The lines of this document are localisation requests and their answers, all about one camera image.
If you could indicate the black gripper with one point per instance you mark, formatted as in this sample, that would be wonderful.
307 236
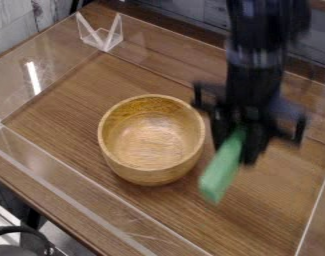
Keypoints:
251 93

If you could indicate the green rectangular block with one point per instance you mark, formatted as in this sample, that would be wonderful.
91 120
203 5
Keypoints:
221 170

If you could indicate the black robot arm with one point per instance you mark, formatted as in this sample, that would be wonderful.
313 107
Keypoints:
263 27

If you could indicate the brown wooden bowl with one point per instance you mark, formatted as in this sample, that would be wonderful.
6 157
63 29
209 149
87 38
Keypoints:
151 138

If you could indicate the clear acrylic enclosure wall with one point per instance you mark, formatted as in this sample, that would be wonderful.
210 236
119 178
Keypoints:
58 86

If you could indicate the clear acrylic corner bracket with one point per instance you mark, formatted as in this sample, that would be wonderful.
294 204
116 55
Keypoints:
103 39

